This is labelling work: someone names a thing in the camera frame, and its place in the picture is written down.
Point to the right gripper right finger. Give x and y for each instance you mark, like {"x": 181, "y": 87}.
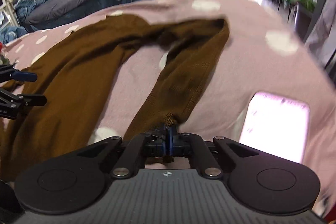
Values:
{"x": 259, "y": 180}

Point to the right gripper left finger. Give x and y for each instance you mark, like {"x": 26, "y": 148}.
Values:
{"x": 74, "y": 181}

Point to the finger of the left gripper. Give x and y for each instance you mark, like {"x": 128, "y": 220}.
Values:
{"x": 12, "y": 104}
{"x": 9, "y": 72}

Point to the brown knit garment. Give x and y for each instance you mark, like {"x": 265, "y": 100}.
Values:
{"x": 77, "y": 75}

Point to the pile of colourful clothes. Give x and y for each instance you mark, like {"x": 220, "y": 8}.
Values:
{"x": 3, "y": 59}

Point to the white smartphone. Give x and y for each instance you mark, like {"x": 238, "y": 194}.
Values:
{"x": 276, "y": 125}

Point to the grey and blue sofa bed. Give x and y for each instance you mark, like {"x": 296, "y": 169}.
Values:
{"x": 46, "y": 14}

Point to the pink polka dot bedsheet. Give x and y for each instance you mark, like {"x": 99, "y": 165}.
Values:
{"x": 262, "y": 54}

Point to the pink hanging cloth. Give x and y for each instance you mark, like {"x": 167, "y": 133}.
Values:
{"x": 321, "y": 41}

